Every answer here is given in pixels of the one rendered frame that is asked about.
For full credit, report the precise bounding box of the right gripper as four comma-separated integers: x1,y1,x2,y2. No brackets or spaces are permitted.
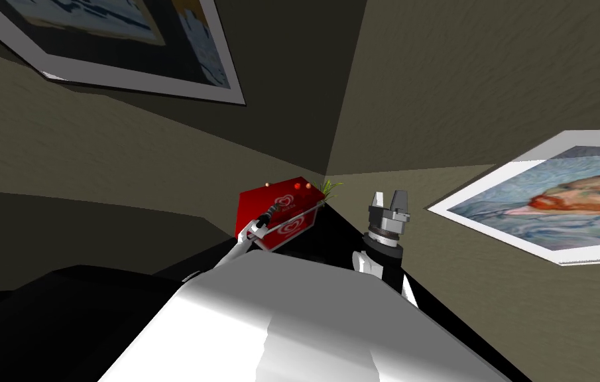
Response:
366,189,412,235

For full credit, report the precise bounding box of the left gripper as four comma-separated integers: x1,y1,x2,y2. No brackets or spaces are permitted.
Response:
256,204,282,229

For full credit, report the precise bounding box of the red chest freezer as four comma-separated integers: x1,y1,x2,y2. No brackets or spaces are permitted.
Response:
234,177,328,253

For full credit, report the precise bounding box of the green plant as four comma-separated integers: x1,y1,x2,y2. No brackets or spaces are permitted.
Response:
320,180,344,202

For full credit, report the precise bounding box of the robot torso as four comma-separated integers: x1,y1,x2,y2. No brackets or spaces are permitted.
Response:
97,249,498,382

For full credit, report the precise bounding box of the white framed portrait painting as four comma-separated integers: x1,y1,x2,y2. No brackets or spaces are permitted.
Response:
426,129,600,267

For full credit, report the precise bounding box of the white framed dark picture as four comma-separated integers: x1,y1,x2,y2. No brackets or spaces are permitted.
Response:
0,0,247,107

